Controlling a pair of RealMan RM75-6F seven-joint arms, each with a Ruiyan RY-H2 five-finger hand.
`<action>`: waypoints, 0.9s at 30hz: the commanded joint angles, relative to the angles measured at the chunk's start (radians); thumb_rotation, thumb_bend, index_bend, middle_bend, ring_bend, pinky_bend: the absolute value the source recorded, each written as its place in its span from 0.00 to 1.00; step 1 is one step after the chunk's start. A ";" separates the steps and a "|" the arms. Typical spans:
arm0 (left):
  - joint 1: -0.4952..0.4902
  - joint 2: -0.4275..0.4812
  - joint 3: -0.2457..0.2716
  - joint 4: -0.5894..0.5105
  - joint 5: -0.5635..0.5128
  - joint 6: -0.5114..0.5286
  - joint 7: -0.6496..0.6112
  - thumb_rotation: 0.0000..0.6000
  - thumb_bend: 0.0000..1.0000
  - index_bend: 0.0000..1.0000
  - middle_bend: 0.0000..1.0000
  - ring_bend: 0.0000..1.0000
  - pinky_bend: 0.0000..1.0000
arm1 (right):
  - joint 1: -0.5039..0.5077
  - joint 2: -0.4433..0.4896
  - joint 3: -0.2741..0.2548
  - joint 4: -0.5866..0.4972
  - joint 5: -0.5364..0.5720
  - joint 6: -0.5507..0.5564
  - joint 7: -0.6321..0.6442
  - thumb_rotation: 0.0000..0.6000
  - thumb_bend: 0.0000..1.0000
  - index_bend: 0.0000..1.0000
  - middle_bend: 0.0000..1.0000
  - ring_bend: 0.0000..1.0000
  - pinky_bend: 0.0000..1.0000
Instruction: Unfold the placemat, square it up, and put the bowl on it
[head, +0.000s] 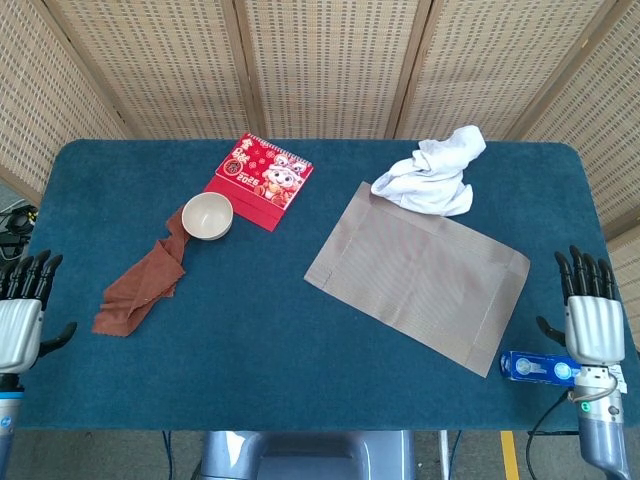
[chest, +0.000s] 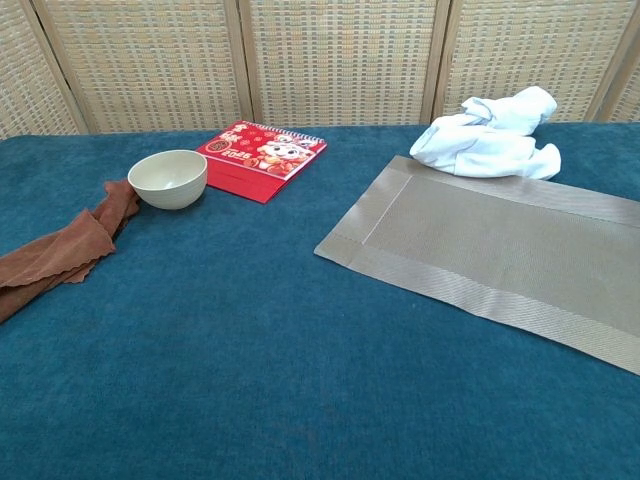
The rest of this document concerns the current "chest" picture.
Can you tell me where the cream bowl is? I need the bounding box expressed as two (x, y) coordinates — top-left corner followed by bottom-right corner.
(127, 149), (209, 210)

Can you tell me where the silver woven placemat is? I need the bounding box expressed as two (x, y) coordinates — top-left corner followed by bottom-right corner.
(313, 154), (640, 377)

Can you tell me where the red desk calendar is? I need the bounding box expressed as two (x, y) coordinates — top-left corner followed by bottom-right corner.
(195, 120), (329, 205)

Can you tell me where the teal table cover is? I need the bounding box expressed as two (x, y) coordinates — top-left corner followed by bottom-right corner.
(0, 122), (640, 480)

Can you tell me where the woven bamboo folding screen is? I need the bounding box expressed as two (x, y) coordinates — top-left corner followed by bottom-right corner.
(0, 0), (640, 141)

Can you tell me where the white crumpled cloth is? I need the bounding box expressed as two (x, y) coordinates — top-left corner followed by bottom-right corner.
(408, 85), (562, 181)

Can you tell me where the brown cloth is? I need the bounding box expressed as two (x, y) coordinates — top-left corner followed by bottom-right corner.
(0, 178), (142, 325)

